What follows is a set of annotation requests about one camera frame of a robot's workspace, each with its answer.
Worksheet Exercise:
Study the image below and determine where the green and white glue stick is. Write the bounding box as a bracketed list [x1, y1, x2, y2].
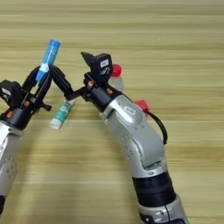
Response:
[49, 98, 76, 130]

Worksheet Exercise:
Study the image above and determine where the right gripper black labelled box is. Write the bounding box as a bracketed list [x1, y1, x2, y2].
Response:
[88, 52, 114, 86]

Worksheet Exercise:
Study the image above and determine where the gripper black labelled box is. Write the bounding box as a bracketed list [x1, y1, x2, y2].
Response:
[88, 52, 114, 86]
[0, 80, 22, 109]

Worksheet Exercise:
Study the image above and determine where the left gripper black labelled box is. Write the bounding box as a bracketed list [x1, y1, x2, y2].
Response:
[0, 80, 22, 109]

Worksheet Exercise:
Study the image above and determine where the blue glue stick tube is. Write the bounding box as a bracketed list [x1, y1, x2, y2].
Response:
[35, 38, 61, 82]

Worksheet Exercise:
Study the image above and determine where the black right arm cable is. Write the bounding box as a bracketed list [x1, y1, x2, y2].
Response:
[145, 109, 169, 145]

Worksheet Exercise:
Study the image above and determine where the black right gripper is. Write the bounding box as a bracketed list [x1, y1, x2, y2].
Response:
[49, 52, 123, 114]

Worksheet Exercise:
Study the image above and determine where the clear water bottle red cap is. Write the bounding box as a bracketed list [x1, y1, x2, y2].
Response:
[108, 63, 125, 93]

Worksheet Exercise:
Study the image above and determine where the red cube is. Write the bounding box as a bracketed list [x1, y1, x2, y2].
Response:
[133, 99, 151, 114]

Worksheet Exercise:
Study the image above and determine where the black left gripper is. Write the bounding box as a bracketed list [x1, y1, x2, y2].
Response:
[0, 66, 53, 131]

